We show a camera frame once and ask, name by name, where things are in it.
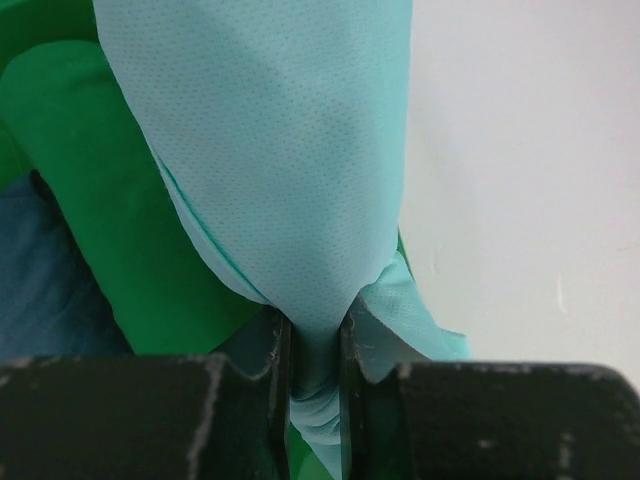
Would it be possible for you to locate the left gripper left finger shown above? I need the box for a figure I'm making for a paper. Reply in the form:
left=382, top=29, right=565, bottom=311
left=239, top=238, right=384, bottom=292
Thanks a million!
left=1, top=307, right=292, bottom=479

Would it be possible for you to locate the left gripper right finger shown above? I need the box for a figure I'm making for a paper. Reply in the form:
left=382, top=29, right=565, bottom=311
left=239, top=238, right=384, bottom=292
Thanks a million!
left=340, top=300, right=639, bottom=479

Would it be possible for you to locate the teal t shirt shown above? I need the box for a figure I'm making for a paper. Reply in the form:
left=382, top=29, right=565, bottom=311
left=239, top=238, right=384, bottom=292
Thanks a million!
left=94, top=1, right=469, bottom=478

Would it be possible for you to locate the rolled dark green t shirt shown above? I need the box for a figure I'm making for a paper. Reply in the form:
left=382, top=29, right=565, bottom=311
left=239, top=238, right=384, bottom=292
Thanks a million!
left=1, top=41, right=259, bottom=354

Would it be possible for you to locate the rolled blue t shirt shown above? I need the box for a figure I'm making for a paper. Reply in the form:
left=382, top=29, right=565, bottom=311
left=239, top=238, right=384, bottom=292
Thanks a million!
left=1, top=170, right=131, bottom=362

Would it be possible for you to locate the green plastic tray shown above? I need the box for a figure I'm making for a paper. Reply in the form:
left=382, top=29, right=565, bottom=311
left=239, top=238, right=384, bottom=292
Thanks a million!
left=0, top=0, right=416, bottom=480

